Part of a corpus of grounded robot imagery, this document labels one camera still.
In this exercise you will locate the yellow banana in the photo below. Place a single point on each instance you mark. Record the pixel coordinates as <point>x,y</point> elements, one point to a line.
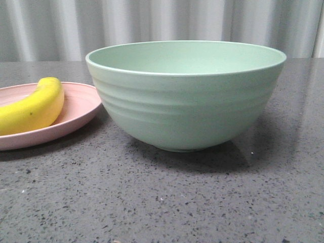
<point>38,110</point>

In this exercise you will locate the green ribbed bowl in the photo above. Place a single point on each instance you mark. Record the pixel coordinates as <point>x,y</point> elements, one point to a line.
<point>185,95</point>

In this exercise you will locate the pink plate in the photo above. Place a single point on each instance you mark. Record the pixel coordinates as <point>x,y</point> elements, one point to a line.
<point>81,105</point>

